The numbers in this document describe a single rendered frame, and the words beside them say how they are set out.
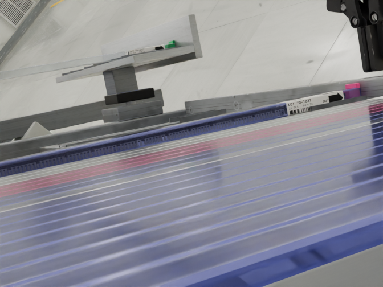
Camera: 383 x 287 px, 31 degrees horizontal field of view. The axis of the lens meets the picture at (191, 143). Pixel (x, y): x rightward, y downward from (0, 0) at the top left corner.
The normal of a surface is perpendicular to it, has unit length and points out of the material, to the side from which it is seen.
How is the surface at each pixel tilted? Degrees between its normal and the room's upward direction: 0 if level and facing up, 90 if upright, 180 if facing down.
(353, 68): 0
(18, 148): 90
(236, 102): 47
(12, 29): 90
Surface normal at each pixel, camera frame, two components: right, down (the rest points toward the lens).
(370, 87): -0.85, 0.19
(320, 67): -0.70, -0.59
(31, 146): 0.49, 0.00
